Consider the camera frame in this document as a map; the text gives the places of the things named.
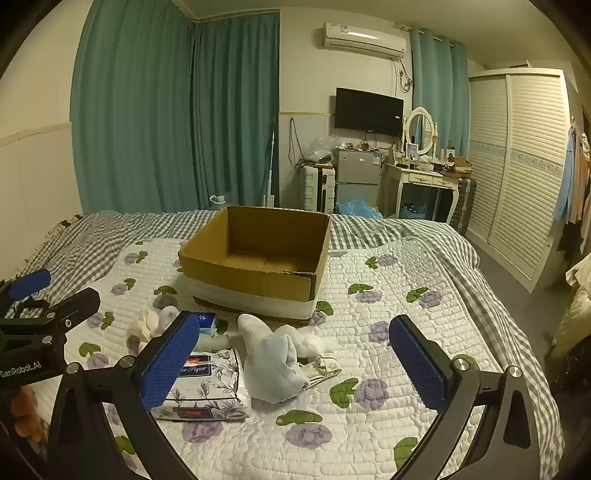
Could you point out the brown cardboard box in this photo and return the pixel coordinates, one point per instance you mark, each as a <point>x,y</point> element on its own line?
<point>258,281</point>

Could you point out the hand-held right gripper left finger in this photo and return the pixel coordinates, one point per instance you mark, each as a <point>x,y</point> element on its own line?
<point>171,364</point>

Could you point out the hanging clothes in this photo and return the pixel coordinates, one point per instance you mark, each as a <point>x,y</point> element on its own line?
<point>570,184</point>

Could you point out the person's left hand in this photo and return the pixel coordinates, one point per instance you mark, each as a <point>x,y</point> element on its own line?
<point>23,410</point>

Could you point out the floral tissue pack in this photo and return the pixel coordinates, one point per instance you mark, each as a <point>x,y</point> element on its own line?
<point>217,387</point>

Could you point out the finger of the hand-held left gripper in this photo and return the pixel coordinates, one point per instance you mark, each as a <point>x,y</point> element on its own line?
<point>69,302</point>
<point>30,281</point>

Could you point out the blue basket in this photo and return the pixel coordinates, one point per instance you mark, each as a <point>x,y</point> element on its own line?
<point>413,211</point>

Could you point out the white air conditioner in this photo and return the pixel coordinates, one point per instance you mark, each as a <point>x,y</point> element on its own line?
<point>364,41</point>

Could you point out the grey mini fridge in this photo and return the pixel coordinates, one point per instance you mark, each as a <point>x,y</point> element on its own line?
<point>358,177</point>

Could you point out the white dressing table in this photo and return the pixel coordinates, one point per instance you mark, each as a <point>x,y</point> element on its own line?
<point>415,177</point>

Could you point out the clear water jug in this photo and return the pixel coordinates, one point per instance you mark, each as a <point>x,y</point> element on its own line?
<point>218,201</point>

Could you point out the floral quilt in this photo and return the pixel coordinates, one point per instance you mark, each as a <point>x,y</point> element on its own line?
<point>369,415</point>

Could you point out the small blue tissue pack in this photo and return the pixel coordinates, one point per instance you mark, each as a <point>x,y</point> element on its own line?
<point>206,319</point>

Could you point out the wide teal curtain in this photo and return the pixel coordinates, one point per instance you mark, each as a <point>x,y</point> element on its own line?
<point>129,115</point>

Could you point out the box of blue bottles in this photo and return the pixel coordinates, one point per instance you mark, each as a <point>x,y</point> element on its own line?
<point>358,208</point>

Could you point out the white mop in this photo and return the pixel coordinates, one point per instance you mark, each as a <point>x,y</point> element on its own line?
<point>269,184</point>

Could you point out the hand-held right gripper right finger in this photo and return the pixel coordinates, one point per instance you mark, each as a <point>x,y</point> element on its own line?
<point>418,364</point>

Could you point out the clear plastic bag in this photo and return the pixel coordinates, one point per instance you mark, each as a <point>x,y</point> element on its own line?
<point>323,147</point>

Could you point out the white suitcase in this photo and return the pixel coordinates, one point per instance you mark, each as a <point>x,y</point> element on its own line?
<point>316,187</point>

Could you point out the cream bedding pile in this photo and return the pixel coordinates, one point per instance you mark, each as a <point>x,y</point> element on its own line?
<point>572,314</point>

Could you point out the oval white mirror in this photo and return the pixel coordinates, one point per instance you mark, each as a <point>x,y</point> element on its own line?
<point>420,129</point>

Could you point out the narrow teal curtain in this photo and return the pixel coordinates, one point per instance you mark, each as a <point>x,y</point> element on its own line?
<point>438,83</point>

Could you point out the white slatted wardrobe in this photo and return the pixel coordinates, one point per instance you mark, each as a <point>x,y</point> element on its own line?
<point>521,175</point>

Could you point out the black wall television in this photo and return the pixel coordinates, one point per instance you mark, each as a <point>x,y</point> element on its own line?
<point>369,110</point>

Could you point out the cream sock bundle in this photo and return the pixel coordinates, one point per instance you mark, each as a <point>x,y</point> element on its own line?
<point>147,323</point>

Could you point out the large white sock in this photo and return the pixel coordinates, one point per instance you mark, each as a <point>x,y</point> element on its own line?
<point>272,364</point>

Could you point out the dark suitcase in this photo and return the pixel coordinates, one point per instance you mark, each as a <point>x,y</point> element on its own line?
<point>464,203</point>

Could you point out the small photo frame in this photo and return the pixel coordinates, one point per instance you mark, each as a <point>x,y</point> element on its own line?
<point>412,151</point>

